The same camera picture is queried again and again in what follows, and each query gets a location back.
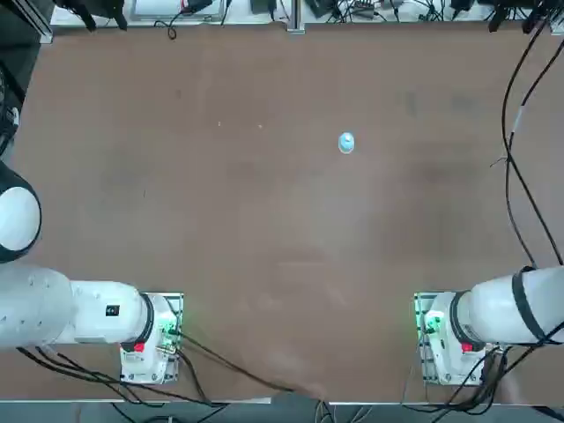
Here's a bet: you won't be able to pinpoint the white tray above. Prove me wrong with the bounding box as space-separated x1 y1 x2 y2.
130 0 224 22

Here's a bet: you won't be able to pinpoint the black stand legs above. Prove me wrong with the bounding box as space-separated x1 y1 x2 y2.
55 0 130 33

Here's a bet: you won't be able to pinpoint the black clamp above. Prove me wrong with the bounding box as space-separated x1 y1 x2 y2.
486 0 552 34

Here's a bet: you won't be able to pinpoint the aluminium profile bar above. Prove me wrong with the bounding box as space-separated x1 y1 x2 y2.
16 0 55 44

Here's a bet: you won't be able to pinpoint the aluminium profile post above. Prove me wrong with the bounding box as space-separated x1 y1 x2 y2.
286 0 306 34

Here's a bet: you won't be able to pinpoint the black looped cable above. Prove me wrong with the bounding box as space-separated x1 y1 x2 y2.
165 7 190 41

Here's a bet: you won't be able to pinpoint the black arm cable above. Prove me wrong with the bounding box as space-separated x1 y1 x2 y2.
506 52 564 267

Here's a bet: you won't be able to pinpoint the black base cable bundle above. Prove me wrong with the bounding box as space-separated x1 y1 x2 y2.
16 345 226 407
399 343 564 420

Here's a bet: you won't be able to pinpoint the black cable with white tag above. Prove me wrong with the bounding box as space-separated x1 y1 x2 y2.
501 12 552 271

